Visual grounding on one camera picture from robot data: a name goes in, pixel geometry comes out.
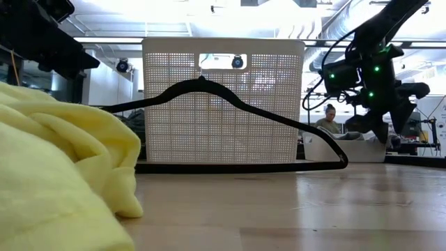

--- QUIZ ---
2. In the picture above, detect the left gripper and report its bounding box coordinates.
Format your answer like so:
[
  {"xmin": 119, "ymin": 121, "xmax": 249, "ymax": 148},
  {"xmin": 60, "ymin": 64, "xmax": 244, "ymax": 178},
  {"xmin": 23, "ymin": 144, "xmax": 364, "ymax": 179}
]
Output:
[{"xmin": 0, "ymin": 0, "xmax": 101, "ymax": 79}]

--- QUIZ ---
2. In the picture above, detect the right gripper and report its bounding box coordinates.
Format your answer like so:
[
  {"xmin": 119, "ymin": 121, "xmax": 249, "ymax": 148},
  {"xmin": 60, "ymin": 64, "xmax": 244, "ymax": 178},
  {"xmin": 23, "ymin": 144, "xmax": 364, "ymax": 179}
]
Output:
[{"xmin": 345, "ymin": 82, "xmax": 431, "ymax": 144}]

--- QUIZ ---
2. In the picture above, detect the black clothes hanger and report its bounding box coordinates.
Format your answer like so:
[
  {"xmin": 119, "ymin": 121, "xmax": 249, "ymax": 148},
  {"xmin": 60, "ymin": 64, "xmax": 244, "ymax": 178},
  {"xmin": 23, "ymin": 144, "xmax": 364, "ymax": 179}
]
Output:
[{"xmin": 100, "ymin": 75, "xmax": 349, "ymax": 174}]

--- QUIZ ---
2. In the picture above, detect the black computer monitor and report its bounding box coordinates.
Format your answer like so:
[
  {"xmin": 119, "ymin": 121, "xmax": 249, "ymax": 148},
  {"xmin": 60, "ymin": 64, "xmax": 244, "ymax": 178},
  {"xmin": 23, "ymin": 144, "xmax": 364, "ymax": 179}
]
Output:
[{"xmin": 400, "ymin": 111, "xmax": 422, "ymax": 138}]

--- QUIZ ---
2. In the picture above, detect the ceiling light strip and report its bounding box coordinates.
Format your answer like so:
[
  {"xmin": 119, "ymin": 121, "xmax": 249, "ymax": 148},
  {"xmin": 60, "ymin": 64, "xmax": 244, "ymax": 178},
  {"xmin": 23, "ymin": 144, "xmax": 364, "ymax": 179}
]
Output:
[
  {"xmin": 74, "ymin": 36, "xmax": 144, "ymax": 45},
  {"xmin": 302, "ymin": 40, "xmax": 446, "ymax": 49}
]

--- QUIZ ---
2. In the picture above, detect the person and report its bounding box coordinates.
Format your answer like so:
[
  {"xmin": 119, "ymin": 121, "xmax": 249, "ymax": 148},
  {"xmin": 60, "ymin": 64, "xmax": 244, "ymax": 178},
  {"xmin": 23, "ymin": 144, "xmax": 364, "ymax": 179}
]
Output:
[{"xmin": 313, "ymin": 103, "xmax": 341, "ymax": 135}]

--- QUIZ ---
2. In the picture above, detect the yellow cloth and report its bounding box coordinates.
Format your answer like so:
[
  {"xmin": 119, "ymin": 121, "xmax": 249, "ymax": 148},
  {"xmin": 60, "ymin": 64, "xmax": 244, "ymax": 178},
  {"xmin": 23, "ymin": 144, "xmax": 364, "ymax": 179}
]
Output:
[{"xmin": 0, "ymin": 82, "xmax": 144, "ymax": 251}]

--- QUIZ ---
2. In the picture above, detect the large white laundry basket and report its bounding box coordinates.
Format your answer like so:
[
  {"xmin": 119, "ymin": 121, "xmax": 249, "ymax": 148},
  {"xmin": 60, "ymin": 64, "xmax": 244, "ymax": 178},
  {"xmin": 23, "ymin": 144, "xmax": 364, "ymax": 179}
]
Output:
[{"xmin": 141, "ymin": 37, "xmax": 306, "ymax": 165}]

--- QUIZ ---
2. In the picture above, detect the black rig frame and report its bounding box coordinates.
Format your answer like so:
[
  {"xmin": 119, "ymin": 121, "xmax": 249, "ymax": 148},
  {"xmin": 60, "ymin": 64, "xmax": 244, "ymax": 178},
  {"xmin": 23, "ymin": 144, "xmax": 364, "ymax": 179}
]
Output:
[{"xmin": 384, "ymin": 154, "xmax": 446, "ymax": 169}]

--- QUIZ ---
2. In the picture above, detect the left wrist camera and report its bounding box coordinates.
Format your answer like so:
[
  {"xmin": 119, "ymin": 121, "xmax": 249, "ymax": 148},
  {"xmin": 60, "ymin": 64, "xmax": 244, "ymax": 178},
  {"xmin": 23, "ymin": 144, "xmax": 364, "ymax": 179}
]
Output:
[{"xmin": 37, "ymin": 0, "xmax": 76, "ymax": 24}]

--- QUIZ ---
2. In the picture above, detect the yellow cable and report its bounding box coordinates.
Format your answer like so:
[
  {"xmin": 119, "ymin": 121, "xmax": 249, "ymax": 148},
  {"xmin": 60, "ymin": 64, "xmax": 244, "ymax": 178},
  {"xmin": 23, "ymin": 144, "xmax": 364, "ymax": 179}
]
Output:
[{"xmin": 10, "ymin": 50, "xmax": 20, "ymax": 86}]

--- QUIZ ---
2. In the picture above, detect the silver ventilation duct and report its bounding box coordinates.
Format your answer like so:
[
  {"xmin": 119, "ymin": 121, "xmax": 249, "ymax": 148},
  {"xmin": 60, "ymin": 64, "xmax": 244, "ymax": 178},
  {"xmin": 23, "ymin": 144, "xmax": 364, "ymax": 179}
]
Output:
[{"xmin": 308, "ymin": 6, "xmax": 380, "ymax": 73}]

